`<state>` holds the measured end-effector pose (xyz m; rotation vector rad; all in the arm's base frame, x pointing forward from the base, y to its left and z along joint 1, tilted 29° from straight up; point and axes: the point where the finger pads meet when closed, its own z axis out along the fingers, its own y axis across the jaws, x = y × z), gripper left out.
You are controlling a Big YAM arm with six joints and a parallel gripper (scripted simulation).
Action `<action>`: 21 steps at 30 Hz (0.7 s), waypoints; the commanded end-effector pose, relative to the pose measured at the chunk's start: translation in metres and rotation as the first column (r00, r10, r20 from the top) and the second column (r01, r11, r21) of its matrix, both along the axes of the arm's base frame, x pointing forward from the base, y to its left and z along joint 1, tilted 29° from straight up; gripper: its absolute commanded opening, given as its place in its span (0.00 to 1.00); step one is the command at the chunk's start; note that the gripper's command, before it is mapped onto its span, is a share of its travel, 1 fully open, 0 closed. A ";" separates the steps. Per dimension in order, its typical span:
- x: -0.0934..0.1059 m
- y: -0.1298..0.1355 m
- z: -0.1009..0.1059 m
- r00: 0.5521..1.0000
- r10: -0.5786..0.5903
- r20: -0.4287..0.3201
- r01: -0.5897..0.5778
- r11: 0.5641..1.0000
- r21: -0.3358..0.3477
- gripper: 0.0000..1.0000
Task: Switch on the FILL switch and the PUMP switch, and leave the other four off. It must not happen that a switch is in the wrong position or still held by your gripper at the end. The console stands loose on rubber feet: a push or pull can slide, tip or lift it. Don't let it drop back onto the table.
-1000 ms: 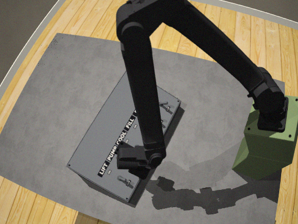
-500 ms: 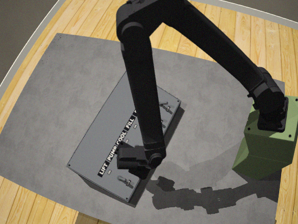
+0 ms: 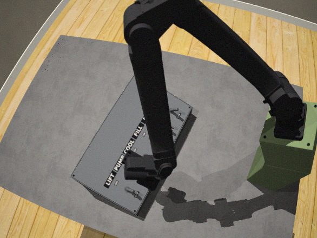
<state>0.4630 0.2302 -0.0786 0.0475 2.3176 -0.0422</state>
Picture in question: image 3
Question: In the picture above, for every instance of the grey switch console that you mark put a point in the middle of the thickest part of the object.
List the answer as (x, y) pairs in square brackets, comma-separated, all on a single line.
[(100, 168)]

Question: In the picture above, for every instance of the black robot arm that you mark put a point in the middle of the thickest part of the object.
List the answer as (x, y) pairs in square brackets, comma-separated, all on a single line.
[(144, 22)]

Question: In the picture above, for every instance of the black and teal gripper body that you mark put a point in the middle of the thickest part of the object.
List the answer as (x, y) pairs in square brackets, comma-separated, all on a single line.
[(151, 185)]

